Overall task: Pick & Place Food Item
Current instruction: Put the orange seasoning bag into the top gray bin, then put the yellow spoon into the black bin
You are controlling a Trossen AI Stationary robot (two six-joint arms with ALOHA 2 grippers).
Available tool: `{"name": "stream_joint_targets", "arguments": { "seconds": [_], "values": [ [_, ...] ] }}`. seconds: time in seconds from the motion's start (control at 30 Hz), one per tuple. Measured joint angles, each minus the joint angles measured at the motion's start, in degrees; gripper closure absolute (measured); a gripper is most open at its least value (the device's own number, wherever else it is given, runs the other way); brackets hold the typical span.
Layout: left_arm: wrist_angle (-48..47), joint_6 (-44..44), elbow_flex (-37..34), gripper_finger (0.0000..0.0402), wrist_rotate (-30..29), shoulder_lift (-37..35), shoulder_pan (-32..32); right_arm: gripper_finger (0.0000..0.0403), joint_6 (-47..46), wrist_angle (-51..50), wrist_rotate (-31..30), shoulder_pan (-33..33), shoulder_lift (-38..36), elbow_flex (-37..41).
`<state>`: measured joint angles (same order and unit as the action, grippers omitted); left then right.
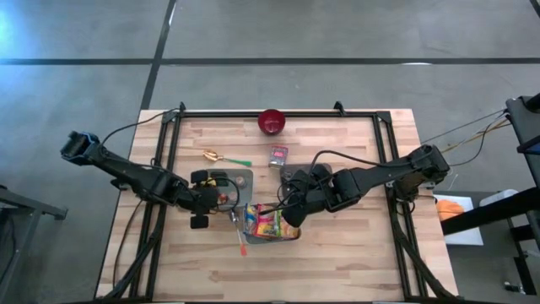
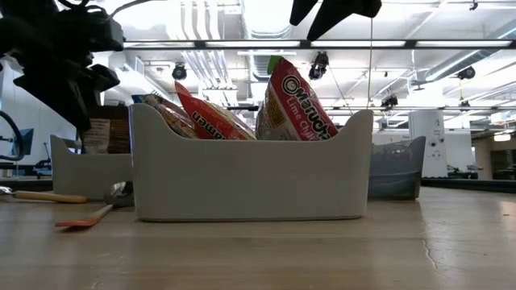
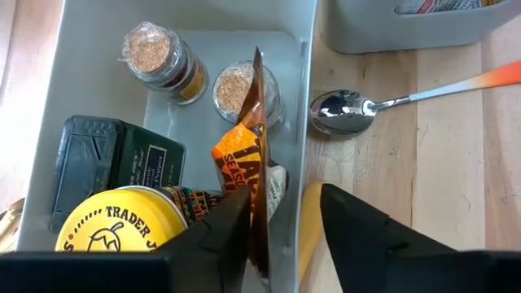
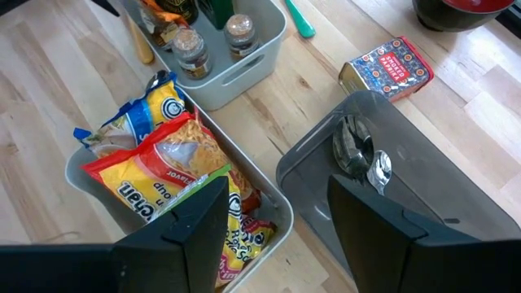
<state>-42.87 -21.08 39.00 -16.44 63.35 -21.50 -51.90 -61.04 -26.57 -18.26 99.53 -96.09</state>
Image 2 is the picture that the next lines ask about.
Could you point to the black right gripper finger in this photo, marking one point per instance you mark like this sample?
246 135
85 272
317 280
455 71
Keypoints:
302 8
346 9

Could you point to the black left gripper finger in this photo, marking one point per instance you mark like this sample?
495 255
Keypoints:
68 92
102 78

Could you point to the brown foil packet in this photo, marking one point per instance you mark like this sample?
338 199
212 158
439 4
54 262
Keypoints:
109 137

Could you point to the blue yellow ramen packet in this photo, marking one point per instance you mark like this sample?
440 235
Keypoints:
173 117

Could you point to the lime chili ramen packet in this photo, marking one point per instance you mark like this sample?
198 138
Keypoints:
298 104

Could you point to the red ramen packet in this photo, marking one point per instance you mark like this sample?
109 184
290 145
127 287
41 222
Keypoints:
209 121

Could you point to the black ceiling spotlight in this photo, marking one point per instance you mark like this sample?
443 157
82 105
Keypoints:
318 66
179 72
467 73
389 101

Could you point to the blue computer monitor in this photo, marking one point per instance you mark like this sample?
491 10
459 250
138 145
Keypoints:
27 141

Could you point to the black overhead beam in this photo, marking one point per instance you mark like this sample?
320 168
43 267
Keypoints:
242 44

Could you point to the white plastic bin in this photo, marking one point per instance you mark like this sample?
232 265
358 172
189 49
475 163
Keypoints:
250 181
80 177

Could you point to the white cylindrical appliance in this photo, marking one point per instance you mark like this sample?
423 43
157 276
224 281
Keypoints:
433 137

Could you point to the dark grey translucent bin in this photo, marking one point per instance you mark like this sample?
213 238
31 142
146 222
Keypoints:
397 177

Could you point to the silver ventilation duct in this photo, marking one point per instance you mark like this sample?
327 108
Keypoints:
266 24

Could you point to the black aluminium table frame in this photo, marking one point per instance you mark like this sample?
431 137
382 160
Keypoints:
463 184

